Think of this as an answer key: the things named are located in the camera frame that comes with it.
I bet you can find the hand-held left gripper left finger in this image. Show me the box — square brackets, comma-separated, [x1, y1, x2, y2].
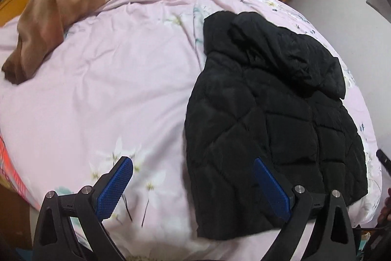
[32, 156, 134, 261]

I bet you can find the black puffer jacket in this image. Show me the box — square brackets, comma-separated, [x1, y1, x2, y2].
[184, 11, 369, 241]

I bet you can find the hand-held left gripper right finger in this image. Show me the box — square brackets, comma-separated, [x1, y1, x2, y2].
[253, 157, 356, 261]

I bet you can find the pink floral duvet bed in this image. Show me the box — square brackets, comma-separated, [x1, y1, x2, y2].
[0, 0, 384, 261]

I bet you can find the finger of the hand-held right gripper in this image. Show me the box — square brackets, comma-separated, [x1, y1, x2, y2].
[376, 150, 391, 171]

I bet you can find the person's right hand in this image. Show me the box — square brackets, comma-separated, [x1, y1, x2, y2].
[377, 188, 391, 223]

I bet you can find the brown dog print blanket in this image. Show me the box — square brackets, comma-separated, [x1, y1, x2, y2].
[1, 0, 214, 86]

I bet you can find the red plaid sheet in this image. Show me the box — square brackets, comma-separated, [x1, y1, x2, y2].
[0, 134, 34, 210]

